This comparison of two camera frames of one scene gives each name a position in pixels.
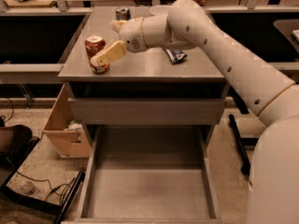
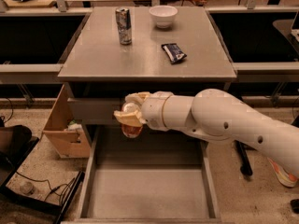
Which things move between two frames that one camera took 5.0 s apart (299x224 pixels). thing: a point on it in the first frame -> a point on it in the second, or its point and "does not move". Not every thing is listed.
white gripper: [132, 35] -> [154, 111]
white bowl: [160, 10] does not move
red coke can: [94, 44] -> [131, 132]
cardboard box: [71, 139] does not move
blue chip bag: [175, 56] does not move
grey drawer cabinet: [161, 87] does not move
